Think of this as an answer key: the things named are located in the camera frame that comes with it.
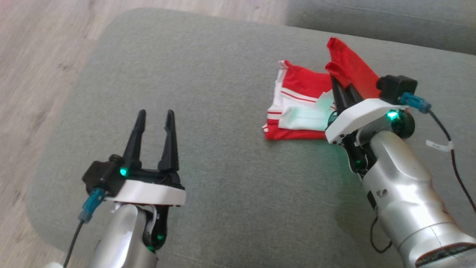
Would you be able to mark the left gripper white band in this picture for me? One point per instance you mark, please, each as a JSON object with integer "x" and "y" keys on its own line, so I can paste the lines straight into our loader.
{"x": 148, "y": 193}

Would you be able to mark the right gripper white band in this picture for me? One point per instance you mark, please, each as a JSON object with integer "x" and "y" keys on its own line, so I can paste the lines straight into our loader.
{"x": 357, "y": 117}

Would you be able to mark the red white basketball jersey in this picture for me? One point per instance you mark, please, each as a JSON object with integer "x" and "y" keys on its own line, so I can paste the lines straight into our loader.
{"x": 305, "y": 80}

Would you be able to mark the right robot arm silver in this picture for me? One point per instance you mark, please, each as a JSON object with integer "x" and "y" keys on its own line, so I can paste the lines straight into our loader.
{"x": 405, "y": 197}

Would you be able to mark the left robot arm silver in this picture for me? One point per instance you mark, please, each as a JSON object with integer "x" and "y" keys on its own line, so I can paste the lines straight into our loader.
{"x": 119, "y": 242}

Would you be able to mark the grey sofa seat cushion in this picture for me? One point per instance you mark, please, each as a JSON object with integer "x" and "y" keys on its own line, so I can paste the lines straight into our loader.
{"x": 230, "y": 111}

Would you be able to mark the grey sofa back cushion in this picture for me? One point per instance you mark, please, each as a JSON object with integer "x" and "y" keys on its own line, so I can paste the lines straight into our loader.
{"x": 390, "y": 18}

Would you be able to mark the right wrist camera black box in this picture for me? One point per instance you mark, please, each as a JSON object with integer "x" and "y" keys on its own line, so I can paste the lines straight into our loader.
{"x": 396, "y": 87}

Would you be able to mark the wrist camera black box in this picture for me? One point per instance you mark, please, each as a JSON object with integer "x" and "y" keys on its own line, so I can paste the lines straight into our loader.
{"x": 98, "y": 176}
{"x": 396, "y": 87}

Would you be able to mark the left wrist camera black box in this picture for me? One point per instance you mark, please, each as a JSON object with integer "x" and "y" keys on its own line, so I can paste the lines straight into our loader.
{"x": 98, "y": 176}

